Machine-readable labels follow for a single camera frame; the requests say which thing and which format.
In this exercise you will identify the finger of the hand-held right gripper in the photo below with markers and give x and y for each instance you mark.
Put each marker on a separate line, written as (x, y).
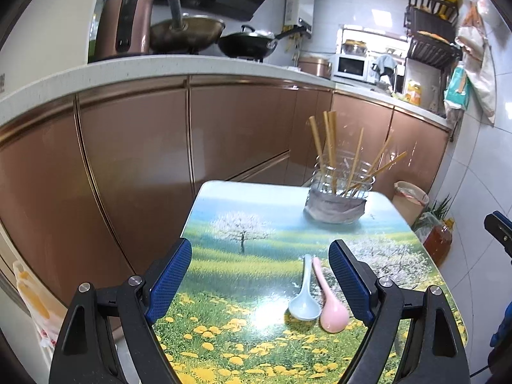
(499, 228)

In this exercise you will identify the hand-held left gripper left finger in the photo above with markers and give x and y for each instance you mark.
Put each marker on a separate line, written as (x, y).
(170, 280)

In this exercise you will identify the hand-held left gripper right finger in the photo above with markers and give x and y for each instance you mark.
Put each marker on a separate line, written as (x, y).
(350, 280)

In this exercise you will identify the pink ceramic spoon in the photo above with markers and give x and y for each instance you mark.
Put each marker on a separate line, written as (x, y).
(334, 318)

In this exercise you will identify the light blue ceramic spoon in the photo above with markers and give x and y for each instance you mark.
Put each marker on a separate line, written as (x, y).
(304, 308)

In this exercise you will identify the green onions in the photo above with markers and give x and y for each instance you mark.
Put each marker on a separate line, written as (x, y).
(440, 208)

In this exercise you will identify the cooking oil bottle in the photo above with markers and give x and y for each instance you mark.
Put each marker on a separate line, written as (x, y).
(438, 244)

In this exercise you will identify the grey holder liner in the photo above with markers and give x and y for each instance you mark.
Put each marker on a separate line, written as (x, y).
(336, 210)

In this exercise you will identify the beige trash bin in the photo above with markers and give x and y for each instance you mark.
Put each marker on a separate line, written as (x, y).
(408, 208)

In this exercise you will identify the blue cloth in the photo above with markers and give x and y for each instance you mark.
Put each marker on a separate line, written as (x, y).
(503, 324)

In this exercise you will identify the yellow printed plastic bag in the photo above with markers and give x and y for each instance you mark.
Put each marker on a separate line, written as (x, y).
(28, 292)

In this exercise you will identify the teal hanging bag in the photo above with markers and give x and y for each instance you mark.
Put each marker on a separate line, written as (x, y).
(458, 88)

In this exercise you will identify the yellow package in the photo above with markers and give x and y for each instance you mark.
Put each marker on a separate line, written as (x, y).
(414, 92)

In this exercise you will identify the hanging white plastic bags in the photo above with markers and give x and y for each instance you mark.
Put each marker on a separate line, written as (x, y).
(480, 68)

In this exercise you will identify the black dish rack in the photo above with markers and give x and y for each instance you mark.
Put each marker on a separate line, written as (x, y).
(430, 50)

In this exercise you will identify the grey dish cloth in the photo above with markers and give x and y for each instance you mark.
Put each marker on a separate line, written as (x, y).
(384, 64)

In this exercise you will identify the white microwave oven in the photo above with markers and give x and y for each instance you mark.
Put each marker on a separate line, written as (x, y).
(348, 68)

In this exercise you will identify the white kitchen countertop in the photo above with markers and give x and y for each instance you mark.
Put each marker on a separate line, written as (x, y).
(120, 70)

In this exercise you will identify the glass storage jar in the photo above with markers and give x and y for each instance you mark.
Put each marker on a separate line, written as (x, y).
(355, 47)

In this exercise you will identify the black wok with lid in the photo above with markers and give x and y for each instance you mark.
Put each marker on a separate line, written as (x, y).
(244, 48)

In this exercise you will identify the golden wok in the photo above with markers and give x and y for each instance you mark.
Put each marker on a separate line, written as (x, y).
(188, 32)

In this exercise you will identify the rose gold kitchen appliance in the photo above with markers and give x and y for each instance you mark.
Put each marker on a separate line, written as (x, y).
(106, 28)

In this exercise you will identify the white water heater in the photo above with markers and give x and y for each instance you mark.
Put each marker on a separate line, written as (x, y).
(300, 6)

